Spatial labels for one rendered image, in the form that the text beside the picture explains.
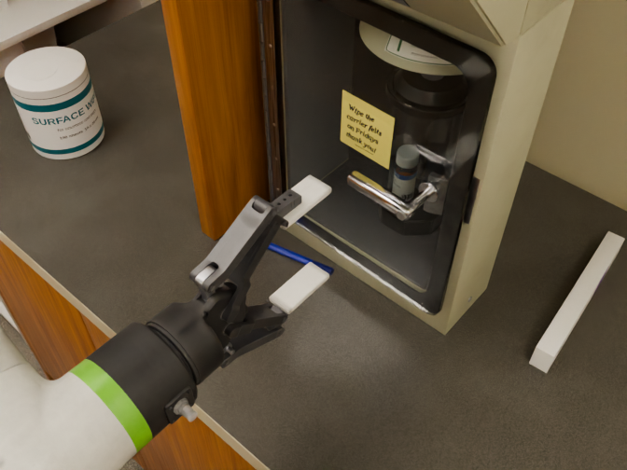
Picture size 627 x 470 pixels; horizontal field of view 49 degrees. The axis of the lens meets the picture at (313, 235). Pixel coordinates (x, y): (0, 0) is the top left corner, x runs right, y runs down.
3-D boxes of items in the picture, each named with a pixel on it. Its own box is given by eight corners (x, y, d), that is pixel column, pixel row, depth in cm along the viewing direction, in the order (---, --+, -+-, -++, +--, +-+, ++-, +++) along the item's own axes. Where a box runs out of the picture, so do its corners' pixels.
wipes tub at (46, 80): (77, 105, 130) (55, 35, 119) (120, 134, 125) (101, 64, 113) (17, 139, 124) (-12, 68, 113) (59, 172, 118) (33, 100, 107)
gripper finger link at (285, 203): (254, 224, 65) (252, 201, 62) (290, 196, 67) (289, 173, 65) (266, 231, 64) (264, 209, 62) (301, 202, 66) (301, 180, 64)
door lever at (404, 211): (372, 166, 82) (374, 149, 80) (437, 204, 78) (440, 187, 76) (343, 188, 80) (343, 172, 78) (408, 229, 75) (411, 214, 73)
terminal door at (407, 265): (278, 206, 105) (264, -48, 76) (439, 317, 91) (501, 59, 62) (274, 209, 105) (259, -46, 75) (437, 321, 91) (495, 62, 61)
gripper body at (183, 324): (201, 404, 64) (269, 341, 69) (188, 355, 58) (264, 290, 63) (149, 359, 68) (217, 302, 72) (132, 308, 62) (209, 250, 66)
